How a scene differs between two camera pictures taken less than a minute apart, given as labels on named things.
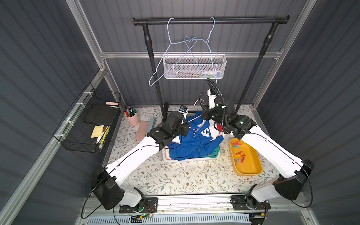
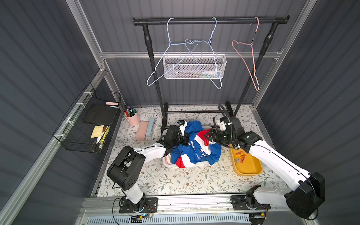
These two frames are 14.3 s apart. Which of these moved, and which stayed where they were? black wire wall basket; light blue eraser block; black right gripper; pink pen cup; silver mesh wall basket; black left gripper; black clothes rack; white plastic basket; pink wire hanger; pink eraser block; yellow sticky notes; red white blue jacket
Moved: white plastic basket; black right gripper; pink wire hanger; red white blue jacket; black left gripper
Stayed: pink eraser block; silver mesh wall basket; yellow sticky notes; black clothes rack; pink pen cup; light blue eraser block; black wire wall basket
